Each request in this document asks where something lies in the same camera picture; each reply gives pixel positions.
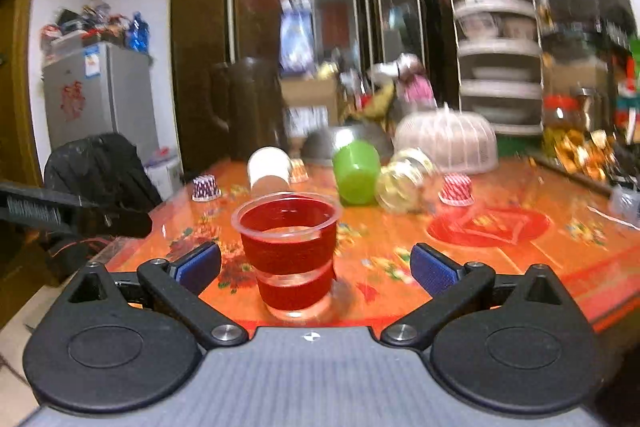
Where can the wooden door frame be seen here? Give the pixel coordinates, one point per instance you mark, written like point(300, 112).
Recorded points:
point(22, 72)

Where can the green plastic cup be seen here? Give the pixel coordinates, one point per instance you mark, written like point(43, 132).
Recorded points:
point(356, 172)

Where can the orange floral tablecloth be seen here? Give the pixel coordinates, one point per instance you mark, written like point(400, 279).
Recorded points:
point(575, 257)

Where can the grey refrigerator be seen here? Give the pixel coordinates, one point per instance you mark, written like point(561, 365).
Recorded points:
point(100, 102)

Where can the dark red striped small cup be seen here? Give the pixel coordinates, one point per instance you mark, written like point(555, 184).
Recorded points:
point(206, 188)

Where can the white tiered dish rack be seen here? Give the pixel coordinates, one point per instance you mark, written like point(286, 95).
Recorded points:
point(495, 57)

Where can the brown thermos jug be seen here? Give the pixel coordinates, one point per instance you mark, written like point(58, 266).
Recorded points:
point(250, 107)

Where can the pile of gold wrapped candy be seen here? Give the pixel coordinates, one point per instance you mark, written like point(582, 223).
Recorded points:
point(580, 152)

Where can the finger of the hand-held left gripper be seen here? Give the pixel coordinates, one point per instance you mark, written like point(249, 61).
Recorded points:
point(35, 211)

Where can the glass jar with red lid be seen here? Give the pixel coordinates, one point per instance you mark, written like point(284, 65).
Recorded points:
point(562, 117)

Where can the pile of packets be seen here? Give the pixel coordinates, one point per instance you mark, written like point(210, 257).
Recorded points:
point(95, 27)

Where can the blue printed bag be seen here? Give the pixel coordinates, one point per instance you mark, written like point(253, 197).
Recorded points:
point(296, 34)

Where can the clear glass jar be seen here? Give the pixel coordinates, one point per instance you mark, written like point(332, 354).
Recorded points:
point(405, 182)

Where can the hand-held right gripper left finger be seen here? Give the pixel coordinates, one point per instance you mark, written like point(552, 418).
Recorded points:
point(200, 264)

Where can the orange striped small cup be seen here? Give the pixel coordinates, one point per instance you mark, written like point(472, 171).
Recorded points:
point(299, 171)

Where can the red round plate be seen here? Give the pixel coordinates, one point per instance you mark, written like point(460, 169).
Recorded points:
point(495, 227)

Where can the clear plastic cup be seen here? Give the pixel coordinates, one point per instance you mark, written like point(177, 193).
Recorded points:
point(626, 204)

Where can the white paper cup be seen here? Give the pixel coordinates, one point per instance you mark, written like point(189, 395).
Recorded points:
point(269, 167)

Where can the dark wooden wardrobe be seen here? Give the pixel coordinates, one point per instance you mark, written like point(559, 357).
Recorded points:
point(200, 32)

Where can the cardboard box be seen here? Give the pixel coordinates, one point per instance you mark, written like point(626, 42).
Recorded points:
point(312, 99)

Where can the white mesh food cover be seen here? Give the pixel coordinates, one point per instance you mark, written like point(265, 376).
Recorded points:
point(445, 142)

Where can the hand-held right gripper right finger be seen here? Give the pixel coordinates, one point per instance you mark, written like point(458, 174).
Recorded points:
point(432, 269)

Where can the pink toy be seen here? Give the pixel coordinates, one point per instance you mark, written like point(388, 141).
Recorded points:
point(417, 89)

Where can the red transparent plastic cup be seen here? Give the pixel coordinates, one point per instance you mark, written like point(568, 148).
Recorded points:
point(287, 252)

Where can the metal bowl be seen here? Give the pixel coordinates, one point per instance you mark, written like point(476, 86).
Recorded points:
point(320, 147)

